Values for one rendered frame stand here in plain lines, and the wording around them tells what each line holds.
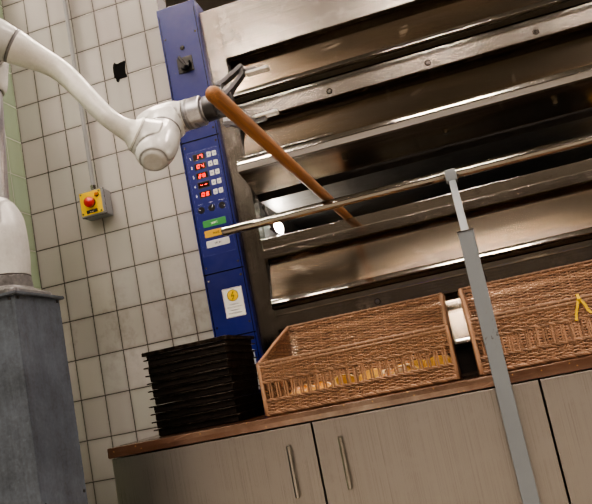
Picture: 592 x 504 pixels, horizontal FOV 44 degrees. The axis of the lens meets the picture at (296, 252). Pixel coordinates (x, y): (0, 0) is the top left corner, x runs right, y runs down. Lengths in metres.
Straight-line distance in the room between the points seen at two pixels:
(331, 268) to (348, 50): 0.79
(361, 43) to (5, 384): 1.68
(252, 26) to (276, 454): 1.60
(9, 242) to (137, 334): 0.96
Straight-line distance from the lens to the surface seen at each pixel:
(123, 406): 2.84
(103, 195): 2.87
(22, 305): 1.90
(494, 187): 2.57
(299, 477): 2.07
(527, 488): 1.95
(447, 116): 2.49
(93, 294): 2.90
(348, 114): 2.69
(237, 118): 1.45
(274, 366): 2.11
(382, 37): 2.76
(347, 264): 2.58
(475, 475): 2.00
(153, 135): 2.07
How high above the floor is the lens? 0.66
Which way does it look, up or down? 10 degrees up
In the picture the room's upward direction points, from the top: 11 degrees counter-clockwise
